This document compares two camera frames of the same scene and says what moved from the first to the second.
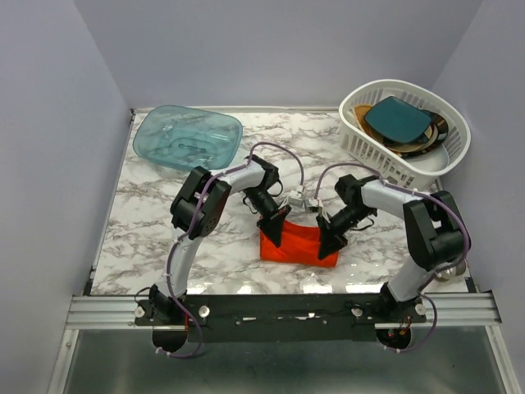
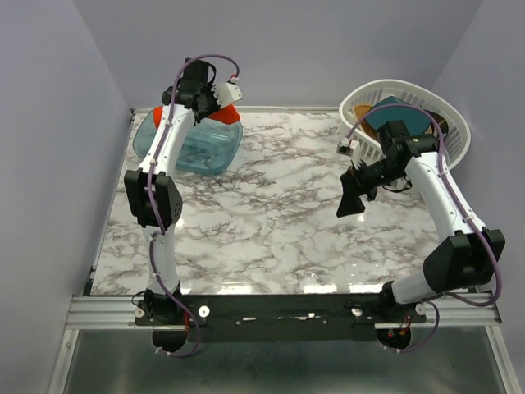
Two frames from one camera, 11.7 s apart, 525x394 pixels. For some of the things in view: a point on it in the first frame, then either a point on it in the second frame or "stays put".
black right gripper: [331, 239] → [350, 203]
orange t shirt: [299, 243] → [227, 116]
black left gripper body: [265, 205] → [210, 103]
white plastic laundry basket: [422, 171] stays put
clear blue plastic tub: [188, 137] stays put
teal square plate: [398, 120] stays put
